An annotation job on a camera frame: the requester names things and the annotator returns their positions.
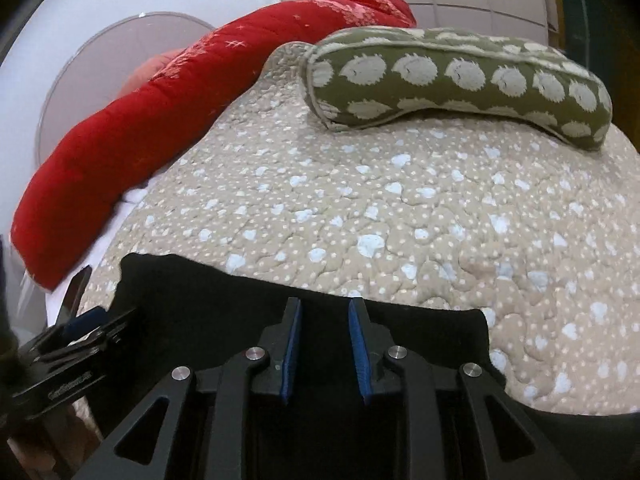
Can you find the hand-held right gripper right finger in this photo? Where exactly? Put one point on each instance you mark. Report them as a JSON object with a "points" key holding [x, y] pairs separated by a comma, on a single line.
{"points": [[358, 350]]}

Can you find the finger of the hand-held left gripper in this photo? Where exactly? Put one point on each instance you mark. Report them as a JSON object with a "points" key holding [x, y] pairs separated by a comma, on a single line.
{"points": [[75, 292], [87, 321]]}

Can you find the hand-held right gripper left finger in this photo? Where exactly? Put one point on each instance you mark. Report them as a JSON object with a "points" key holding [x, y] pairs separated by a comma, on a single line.
{"points": [[292, 350]]}

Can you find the black pants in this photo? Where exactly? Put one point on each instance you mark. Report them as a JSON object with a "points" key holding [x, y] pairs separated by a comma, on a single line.
{"points": [[225, 300]]}

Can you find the white bed sheet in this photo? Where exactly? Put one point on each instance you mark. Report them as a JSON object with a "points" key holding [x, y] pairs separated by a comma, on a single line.
{"points": [[132, 195]]}

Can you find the beige dotted quilted bedspread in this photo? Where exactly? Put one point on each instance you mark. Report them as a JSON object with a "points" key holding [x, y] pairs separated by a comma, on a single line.
{"points": [[350, 210]]}

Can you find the red quilted blanket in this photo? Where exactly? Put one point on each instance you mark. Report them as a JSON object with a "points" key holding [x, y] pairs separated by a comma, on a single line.
{"points": [[125, 150]]}

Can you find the white arched headboard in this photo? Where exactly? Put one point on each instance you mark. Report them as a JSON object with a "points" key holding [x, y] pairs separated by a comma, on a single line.
{"points": [[90, 75]]}

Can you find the pink pillow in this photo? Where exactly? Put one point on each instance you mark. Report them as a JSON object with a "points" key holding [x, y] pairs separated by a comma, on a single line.
{"points": [[142, 72]]}

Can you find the green hedgehog print pillow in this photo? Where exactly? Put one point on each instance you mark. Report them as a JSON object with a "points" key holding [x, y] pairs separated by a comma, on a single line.
{"points": [[435, 96]]}

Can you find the dark green curtain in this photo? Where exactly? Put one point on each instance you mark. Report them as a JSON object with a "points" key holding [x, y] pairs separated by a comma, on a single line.
{"points": [[590, 0]]}

